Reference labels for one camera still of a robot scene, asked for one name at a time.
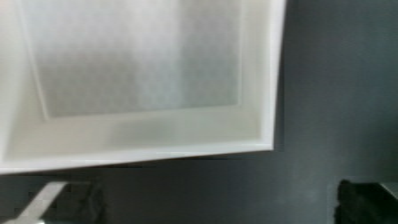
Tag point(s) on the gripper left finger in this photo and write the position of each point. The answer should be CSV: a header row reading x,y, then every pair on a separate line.
x,y
66,204

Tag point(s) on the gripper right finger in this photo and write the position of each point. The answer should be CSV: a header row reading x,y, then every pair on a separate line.
x,y
366,204

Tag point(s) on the white drawer box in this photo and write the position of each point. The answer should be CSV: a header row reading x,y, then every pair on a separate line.
x,y
137,80

